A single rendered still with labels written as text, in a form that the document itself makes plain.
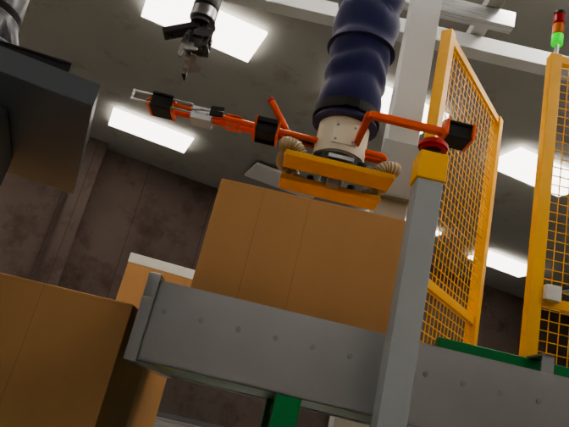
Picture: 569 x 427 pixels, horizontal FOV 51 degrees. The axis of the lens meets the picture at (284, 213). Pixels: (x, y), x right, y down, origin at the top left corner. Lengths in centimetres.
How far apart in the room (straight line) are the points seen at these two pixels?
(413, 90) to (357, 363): 206
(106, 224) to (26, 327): 862
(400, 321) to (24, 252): 910
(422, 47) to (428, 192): 210
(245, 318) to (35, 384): 56
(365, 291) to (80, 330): 75
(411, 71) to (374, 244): 178
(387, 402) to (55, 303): 88
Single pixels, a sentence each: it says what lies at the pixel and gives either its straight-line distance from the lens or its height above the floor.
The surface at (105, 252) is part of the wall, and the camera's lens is 1016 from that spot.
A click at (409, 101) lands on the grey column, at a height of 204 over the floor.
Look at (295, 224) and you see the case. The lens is 165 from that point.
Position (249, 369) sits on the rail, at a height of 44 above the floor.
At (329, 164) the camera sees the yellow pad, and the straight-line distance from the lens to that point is 179.
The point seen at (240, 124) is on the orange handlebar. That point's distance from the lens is 196.
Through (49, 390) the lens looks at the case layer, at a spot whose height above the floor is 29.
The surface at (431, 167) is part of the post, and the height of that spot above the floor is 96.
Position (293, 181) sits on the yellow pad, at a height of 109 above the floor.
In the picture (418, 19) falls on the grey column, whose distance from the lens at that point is 351.
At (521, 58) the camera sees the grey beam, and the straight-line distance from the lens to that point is 468.
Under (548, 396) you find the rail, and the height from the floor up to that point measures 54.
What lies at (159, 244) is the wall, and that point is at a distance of 1031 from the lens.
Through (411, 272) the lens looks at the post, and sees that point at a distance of 131.
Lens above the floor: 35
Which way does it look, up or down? 19 degrees up
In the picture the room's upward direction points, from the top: 14 degrees clockwise
